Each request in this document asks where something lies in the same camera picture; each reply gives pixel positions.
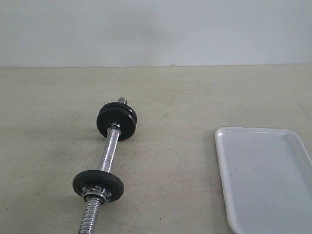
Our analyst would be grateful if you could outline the white rectangular plastic tray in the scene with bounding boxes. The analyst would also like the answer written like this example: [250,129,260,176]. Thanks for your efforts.
[215,127,312,234]

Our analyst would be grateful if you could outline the chrome threaded dumbbell bar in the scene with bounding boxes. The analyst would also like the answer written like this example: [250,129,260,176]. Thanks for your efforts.
[78,97,127,234]

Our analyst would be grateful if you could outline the black weight plate far end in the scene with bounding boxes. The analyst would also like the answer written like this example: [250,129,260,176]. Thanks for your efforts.
[97,108,137,141]

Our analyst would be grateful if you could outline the chrome spinlock collar nut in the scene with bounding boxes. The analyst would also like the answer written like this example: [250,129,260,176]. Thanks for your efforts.
[82,186,112,204]

